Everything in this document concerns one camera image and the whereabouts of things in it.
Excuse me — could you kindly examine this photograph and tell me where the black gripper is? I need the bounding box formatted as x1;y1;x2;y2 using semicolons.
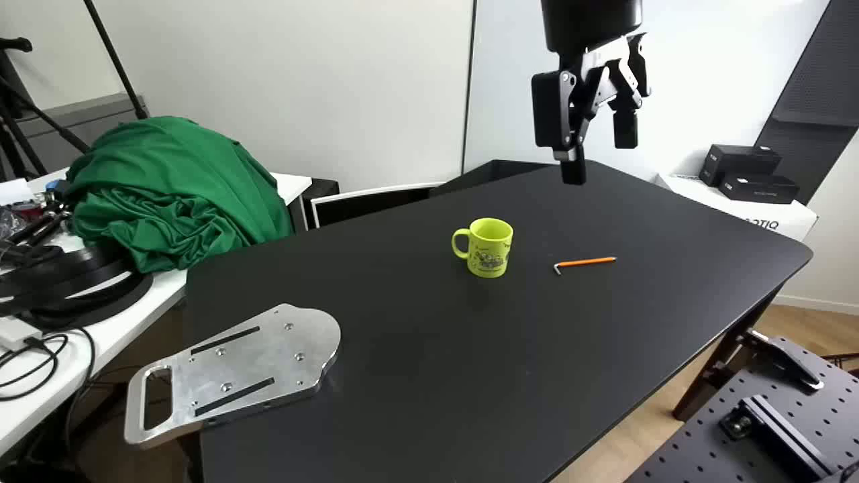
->
532;0;651;186

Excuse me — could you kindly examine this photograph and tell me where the orange hex key tool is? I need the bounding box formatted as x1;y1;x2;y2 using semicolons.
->
553;256;617;276

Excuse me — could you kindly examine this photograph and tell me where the yellow-green mug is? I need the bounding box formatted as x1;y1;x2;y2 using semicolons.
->
451;217;514;279

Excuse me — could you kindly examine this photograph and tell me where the small black box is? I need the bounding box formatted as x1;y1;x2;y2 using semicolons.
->
698;144;783;188

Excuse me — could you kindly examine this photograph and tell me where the flat black box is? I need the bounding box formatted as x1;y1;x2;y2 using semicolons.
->
718;172;801;205

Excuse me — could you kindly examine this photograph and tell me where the white cardboard box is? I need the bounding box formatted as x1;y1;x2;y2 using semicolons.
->
654;172;820;243

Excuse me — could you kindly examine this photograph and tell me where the white framed chair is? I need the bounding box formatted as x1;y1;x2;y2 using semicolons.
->
309;180;445;230

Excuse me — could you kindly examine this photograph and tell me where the grey metal clamp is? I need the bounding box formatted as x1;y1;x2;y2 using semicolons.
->
737;329;825;392

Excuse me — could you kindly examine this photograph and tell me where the black perforated board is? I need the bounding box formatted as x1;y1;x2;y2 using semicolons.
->
623;335;859;483

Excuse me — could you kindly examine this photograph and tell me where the silver metal plate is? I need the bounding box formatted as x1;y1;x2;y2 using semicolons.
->
123;303;342;449

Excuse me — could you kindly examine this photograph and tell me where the green cloth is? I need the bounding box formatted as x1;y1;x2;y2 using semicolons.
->
64;115;295;275

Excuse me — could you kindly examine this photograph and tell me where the black pole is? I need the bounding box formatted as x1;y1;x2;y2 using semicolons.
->
83;0;150;121

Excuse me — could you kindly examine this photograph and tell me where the grey cabinet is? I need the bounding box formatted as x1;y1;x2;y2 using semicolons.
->
12;93;146;176

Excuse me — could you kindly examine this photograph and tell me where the black tripod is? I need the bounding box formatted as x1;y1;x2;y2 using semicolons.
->
0;37;92;183

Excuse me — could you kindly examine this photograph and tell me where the white side table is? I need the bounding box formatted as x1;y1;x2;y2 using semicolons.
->
0;168;313;458

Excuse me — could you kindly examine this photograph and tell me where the white power adapter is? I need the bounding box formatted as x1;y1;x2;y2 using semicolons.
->
0;315;44;352

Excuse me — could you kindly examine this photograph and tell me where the black perforated wall panel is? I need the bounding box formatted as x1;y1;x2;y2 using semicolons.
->
754;0;859;206

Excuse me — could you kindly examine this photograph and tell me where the black metal bracket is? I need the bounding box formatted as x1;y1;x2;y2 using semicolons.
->
720;394;836;481

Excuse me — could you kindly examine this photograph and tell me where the coil of black straps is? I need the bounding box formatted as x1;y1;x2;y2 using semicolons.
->
0;240;155;331

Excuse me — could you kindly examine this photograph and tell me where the black cable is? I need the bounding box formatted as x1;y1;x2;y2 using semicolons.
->
0;327;97;405

